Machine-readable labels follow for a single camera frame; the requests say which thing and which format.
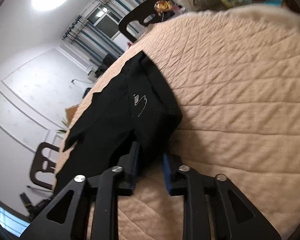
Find black pants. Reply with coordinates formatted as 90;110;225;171
54;52;183;193

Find beige quilted bed cover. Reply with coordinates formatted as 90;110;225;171
55;4;300;240

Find window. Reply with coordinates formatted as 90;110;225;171
88;6;121;40

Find dark wooden chair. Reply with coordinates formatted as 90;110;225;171
119;0;174;43
30;142;59;190

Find dark wooden chair near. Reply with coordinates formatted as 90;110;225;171
30;142;59;190

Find striped blue grey curtains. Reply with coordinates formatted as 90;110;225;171
63;0;146;66

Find dark wooden chair far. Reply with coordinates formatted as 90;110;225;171
119;0;174;43

